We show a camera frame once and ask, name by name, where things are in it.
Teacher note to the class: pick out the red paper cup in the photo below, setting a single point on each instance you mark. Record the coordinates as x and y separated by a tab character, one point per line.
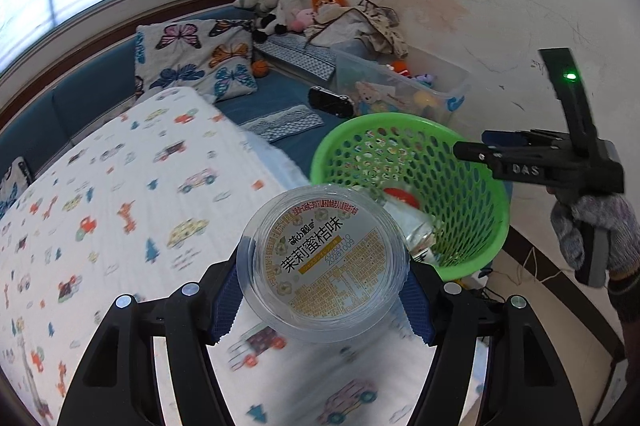
403	195

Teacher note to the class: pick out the orange fox plush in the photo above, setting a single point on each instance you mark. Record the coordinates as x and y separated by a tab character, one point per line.
329	4

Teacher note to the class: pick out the clear round jelly cup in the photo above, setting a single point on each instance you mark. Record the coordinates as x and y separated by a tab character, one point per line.
321	263

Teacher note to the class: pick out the right maroon sleeve forearm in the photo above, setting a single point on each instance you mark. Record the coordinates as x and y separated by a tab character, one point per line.
624	297

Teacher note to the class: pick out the black white cow plush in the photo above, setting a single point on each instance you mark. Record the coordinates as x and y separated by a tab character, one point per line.
275	17

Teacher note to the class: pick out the blue sofa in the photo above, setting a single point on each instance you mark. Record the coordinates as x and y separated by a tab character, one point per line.
105	87

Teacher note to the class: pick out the small orange ball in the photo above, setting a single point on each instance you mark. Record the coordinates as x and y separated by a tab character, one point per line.
260	68

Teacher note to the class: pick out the blue patterned seat mat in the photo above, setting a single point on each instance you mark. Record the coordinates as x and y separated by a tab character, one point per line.
294	50

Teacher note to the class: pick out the right grey gloved hand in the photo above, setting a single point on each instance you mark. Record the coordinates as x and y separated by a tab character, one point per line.
613	214

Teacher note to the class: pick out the black handheld game console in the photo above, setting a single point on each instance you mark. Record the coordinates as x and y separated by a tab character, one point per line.
322	99

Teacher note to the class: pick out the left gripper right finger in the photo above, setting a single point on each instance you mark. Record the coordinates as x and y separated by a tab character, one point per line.
525	382

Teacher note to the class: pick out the pink pig plush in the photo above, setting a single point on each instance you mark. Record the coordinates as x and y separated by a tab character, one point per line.
302	20

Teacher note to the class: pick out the cartoon print table cloth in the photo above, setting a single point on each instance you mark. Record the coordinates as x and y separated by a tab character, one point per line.
145	204

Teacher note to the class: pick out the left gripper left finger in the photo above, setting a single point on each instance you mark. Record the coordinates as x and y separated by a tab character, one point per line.
116	381

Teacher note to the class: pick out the green plastic basket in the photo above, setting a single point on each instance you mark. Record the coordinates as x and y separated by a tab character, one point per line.
404	151

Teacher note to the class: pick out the beige patterned cloth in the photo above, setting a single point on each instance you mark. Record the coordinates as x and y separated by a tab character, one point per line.
377	27

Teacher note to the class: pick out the clear plastic toy box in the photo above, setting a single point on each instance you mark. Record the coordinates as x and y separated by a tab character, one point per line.
420	84

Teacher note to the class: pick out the clear plastic bottle yellow label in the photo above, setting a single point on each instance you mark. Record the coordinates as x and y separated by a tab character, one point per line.
418	229

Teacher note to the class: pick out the butterfly print pillow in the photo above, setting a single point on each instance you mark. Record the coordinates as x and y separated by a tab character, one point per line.
213	56

